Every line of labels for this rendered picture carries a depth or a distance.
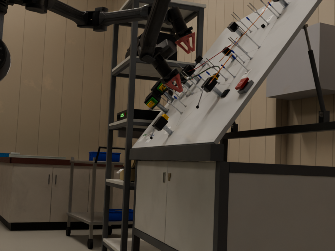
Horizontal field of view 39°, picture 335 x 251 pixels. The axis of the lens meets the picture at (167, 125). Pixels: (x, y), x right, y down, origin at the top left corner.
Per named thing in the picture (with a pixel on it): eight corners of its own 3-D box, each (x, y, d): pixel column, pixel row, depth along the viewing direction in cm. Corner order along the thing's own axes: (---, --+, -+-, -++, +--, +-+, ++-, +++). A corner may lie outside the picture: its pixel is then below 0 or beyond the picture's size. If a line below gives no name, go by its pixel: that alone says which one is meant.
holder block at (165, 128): (158, 148, 233) (143, 135, 231) (173, 129, 236) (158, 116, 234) (161, 147, 228) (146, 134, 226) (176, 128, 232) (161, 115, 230)
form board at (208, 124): (133, 150, 286) (131, 148, 286) (227, 30, 312) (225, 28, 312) (217, 145, 175) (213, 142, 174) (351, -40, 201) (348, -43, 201)
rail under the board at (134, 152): (210, 161, 174) (211, 143, 174) (128, 159, 285) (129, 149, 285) (224, 161, 175) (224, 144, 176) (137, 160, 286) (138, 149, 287)
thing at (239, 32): (241, 32, 266) (229, 21, 264) (246, 32, 255) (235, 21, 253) (235, 39, 266) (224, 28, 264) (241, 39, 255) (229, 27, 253)
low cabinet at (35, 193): (186, 227, 595) (188, 165, 601) (4, 231, 498) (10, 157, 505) (134, 212, 747) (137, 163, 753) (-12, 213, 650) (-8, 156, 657)
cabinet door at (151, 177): (163, 242, 227) (167, 161, 230) (133, 227, 279) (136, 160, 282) (167, 242, 228) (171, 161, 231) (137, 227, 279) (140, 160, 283)
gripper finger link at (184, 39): (196, 50, 211) (187, 31, 210) (202, 47, 204) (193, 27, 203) (183, 56, 209) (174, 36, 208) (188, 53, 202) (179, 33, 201)
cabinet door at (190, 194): (210, 268, 175) (213, 162, 179) (162, 243, 227) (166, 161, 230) (216, 268, 176) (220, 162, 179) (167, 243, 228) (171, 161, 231)
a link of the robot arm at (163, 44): (136, 44, 200) (140, 59, 195) (156, 28, 195) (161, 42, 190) (155, 56, 208) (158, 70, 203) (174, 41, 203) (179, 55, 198)
